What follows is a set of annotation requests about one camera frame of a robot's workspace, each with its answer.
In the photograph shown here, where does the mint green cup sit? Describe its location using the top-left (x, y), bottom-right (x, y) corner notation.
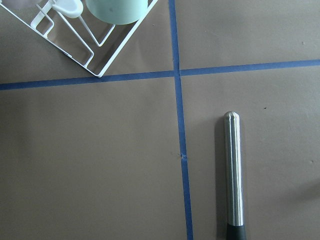
top-left (85, 0), bottom-right (148, 25)

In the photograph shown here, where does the grey white cup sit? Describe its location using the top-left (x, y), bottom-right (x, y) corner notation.
top-left (52, 0), bottom-right (84, 19)

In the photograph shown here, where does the steel muddler black tip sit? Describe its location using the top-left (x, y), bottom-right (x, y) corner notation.
top-left (223, 111), bottom-right (247, 240)

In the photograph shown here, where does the white wire cup rack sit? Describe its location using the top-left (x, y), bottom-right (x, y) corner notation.
top-left (0, 0), bottom-right (156, 78)

